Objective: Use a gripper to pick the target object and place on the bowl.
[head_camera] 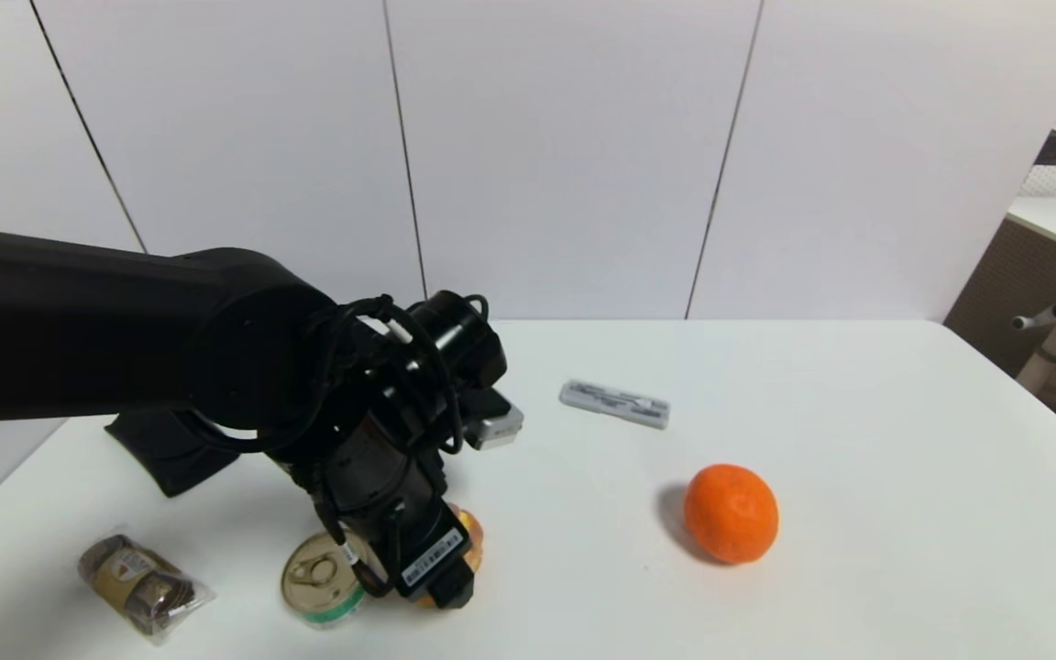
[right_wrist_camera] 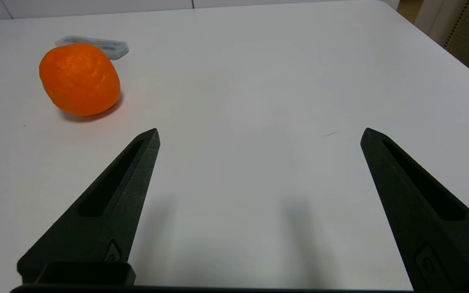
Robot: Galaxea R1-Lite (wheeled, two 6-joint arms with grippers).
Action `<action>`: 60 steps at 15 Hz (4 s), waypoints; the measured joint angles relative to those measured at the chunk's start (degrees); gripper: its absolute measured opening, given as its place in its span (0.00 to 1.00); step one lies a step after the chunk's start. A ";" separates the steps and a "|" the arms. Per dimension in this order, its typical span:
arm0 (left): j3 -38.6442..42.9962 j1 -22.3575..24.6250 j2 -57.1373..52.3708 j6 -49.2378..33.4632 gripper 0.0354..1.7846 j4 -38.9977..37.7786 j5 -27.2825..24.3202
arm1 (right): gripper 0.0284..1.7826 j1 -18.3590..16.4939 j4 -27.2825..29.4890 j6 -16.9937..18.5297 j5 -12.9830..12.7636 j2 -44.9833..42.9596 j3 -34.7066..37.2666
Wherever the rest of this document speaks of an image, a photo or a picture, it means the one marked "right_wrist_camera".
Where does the grey flat plastic case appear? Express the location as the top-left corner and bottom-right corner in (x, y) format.
(54, 35), (130, 61)

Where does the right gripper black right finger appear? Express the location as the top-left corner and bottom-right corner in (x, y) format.
(360, 127), (469, 293)

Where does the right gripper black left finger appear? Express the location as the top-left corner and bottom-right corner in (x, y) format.
(17, 128), (161, 284)

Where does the orange fruit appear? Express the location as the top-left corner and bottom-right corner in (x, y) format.
(39, 43), (121, 117)

